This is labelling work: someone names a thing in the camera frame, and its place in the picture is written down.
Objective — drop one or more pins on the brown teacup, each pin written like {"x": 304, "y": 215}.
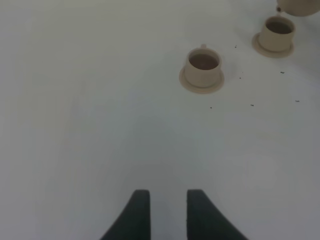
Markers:
{"x": 277, "y": 34}
{"x": 202, "y": 67}

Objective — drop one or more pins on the brown far teacup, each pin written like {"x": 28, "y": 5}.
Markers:
{"x": 277, "y": 34}

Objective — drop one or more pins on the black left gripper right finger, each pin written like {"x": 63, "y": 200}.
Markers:
{"x": 205, "y": 221}

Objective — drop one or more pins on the brown far cup saucer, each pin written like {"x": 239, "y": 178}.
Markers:
{"x": 268, "y": 53}

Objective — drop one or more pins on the brown near teacup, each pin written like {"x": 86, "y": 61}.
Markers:
{"x": 202, "y": 67}

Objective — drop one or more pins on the brown near cup saucer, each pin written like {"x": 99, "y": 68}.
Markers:
{"x": 201, "y": 90}

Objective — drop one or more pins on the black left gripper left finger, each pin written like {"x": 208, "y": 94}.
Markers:
{"x": 134, "y": 222}

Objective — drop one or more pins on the brown cup saucer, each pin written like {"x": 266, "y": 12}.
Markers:
{"x": 268, "y": 53}
{"x": 201, "y": 90}

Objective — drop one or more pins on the brown teapot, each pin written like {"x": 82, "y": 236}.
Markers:
{"x": 299, "y": 8}

